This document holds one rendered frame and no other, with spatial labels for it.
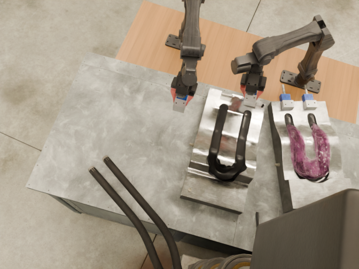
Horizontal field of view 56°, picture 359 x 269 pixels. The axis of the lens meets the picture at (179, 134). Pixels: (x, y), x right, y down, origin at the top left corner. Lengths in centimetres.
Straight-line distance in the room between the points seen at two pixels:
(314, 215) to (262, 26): 278
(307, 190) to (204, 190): 41
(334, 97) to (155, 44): 92
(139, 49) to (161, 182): 68
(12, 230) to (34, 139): 60
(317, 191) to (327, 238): 123
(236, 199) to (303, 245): 114
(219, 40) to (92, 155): 86
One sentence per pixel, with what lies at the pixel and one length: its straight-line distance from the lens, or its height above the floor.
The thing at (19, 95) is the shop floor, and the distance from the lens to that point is 267.
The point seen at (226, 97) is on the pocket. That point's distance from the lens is 155.
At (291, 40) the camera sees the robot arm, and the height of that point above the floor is 122.
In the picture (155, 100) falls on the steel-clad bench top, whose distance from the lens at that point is 158.
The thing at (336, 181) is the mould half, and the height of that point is 91.
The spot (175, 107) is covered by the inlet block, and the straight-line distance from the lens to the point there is 140.
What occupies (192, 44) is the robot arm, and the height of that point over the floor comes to 120.
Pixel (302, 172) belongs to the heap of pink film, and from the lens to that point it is 149.
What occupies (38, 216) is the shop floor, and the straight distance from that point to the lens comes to 234.
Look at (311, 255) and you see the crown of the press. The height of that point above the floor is 196.
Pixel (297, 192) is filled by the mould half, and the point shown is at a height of 91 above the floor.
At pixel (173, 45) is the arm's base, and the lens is 174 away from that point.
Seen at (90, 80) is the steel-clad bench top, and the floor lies 80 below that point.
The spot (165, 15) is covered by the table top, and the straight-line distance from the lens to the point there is 186.
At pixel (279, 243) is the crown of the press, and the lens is 32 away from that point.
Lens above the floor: 220
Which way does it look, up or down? 68 degrees down
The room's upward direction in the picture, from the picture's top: 11 degrees clockwise
